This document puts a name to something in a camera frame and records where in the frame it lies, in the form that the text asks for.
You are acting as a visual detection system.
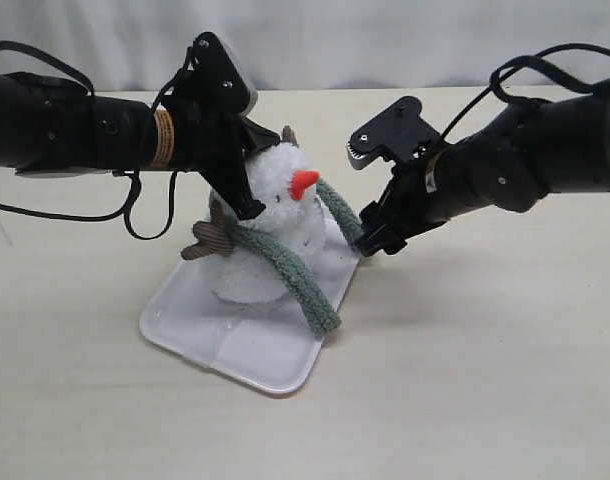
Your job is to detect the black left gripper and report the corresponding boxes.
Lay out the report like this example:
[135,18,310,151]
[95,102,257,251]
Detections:
[144,67,281,220]

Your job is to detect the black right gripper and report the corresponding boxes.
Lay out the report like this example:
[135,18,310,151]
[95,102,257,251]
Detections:
[353,147,548,257]

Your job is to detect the white plush snowman toy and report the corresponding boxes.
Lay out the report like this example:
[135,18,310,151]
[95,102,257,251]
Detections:
[181,125,326,304]

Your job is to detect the green knitted scarf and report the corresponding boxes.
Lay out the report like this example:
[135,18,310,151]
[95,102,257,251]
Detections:
[225,178,359,337]

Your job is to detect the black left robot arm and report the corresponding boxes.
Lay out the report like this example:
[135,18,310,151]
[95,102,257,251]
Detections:
[0,70,280,220]

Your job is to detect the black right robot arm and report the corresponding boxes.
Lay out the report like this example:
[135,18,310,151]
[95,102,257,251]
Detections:
[346,80,610,257]

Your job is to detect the white plastic tray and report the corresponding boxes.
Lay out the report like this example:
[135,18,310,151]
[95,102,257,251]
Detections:
[138,218,359,399]

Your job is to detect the white backdrop curtain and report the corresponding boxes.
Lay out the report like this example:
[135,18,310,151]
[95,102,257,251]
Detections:
[0,1,610,91]

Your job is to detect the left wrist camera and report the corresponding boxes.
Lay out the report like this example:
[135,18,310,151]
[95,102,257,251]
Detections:
[190,31,258,116]

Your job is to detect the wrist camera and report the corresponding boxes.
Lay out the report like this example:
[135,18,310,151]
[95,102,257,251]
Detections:
[190,31,258,116]
[346,95,440,170]

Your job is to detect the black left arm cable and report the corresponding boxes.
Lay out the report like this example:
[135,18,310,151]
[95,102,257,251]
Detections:
[0,41,201,240]

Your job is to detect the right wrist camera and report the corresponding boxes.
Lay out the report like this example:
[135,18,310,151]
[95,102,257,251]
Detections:
[346,95,440,170]

